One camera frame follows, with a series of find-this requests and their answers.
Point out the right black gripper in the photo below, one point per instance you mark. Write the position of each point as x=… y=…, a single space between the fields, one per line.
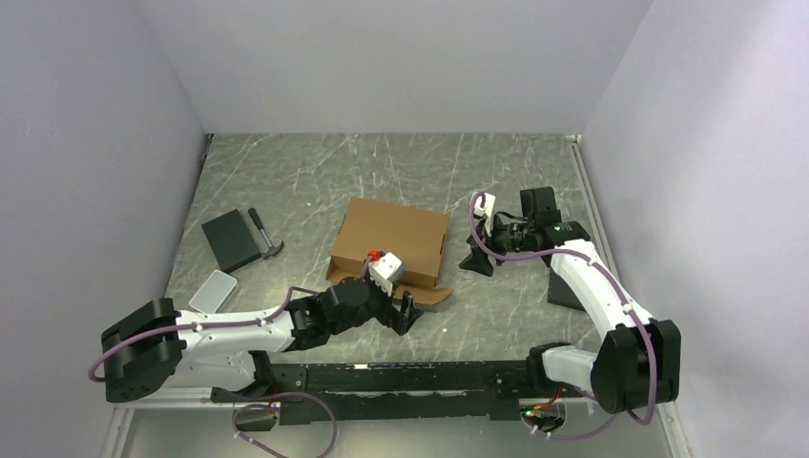
x=478 y=260

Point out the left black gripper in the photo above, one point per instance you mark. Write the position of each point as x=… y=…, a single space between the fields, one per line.
x=391 y=317

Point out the brown cardboard box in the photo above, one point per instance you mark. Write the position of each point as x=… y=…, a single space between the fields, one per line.
x=416 y=236

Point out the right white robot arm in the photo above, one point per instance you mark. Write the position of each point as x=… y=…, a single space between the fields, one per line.
x=637 y=365

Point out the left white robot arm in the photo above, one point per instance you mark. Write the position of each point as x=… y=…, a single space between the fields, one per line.
x=159 y=346

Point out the right black rectangular pad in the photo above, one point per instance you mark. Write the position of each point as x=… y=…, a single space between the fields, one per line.
x=559 y=293

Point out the black rectangular pad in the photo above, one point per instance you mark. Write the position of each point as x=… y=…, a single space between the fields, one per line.
x=231 y=241
x=559 y=293

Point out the left black rectangular pad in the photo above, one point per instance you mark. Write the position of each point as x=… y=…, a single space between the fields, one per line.
x=231 y=241

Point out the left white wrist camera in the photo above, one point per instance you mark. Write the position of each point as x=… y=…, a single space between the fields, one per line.
x=385 y=269

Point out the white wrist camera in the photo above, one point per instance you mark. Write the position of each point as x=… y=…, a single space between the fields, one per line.
x=385 y=269
x=483 y=212

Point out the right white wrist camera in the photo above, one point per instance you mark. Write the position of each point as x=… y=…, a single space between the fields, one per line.
x=483 y=212

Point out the black handled claw hammer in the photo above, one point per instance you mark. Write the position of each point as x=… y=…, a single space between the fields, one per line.
x=272 y=249

